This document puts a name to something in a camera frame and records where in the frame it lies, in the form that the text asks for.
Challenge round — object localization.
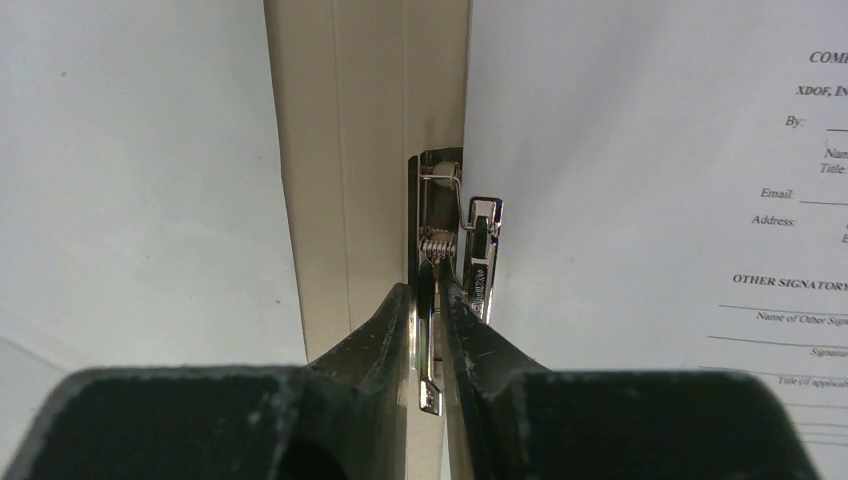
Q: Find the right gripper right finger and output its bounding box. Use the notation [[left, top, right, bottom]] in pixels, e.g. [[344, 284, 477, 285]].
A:
[[437, 270, 818, 479]]

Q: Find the printed paper sheet stack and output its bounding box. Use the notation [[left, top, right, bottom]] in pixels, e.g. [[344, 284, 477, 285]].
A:
[[463, 1, 847, 479]]

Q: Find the metal folder clip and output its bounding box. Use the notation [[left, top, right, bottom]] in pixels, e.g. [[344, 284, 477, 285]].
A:
[[407, 146, 503, 416]]

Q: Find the brown cardboard folder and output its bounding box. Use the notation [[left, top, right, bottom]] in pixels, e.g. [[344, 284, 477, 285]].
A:
[[262, 0, 473, 480]]

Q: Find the white paper sheet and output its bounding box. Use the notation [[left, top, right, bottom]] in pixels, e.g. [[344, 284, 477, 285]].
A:
[[1, 0, 306, 464]]

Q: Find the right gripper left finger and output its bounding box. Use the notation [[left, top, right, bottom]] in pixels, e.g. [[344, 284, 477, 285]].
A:
[[5, 283, 411, 479]]

